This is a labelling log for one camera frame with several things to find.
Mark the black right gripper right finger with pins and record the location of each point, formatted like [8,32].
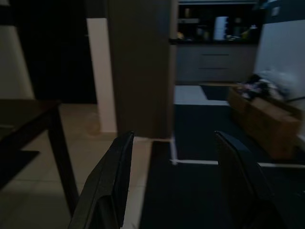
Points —
[243,181]

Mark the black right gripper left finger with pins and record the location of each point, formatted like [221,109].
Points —
[107,181]

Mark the white floor tape line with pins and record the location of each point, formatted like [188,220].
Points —
[197,162]

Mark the large black floor mat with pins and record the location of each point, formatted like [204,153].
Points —
[193,190]

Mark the brown cardboard box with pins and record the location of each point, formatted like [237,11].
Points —
[269,126]

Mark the small dark floor mat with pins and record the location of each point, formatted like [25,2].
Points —
[215,92]

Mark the dark wooden table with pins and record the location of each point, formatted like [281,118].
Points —
[31,119]

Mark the heap of clothes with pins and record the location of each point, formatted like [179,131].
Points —
[264,83]

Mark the grey kitchen cabinet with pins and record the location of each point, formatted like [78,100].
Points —
[214,62]

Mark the white paper towel roll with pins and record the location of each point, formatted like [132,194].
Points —
[220,27]

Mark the white wall switch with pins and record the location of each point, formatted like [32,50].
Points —
[276,10]

